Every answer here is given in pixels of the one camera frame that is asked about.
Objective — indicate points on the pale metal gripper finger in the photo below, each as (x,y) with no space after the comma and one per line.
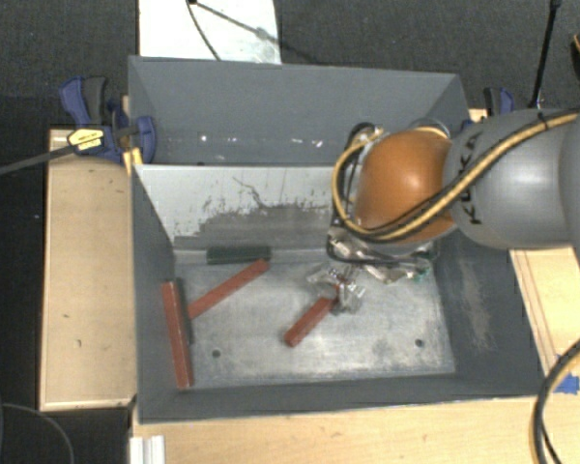
(352,297)
(323,277)

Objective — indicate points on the red-brown block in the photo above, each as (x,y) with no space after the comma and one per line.
(227,288)
(309,323)
(176,341)

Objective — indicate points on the dark green flat block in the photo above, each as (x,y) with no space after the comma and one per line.
(185,312)
(238,254)

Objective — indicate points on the grey metal bin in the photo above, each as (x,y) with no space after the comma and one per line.
(280,109)

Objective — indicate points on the pale wood flat board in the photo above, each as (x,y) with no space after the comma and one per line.
(87,278)

